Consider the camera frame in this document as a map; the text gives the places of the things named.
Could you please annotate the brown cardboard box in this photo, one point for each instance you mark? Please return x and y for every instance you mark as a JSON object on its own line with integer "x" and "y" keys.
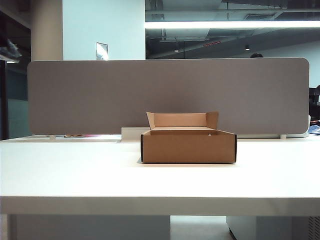
{"x": 187, "y": 150}

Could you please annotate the grey desk divider panel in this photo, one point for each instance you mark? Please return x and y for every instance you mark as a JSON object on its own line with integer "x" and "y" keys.
{"x": 100, "y": 100}

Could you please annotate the orange and pink desk items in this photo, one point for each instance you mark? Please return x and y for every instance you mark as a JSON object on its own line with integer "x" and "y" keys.
{"x": 75, "y": 135}

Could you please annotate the white divider foot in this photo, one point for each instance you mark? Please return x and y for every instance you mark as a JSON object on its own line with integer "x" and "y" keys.
{"x": 51, "y": 137}
{"x": 283, "y": 136}

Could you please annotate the ceiling light strip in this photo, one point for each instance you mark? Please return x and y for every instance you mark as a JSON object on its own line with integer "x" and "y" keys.
{"x": 225, "y": 25}

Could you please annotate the background person head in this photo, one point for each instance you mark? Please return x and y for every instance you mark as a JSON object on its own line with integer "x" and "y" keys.
{"x": 256, "y": 55}

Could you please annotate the blue patterned cloth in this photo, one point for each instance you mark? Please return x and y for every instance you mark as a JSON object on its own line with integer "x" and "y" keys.
{"x": 314, "y": 130}

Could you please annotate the framed wall poster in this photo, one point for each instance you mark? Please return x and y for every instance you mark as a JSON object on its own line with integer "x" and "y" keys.
{"x": 101, "y": 51}

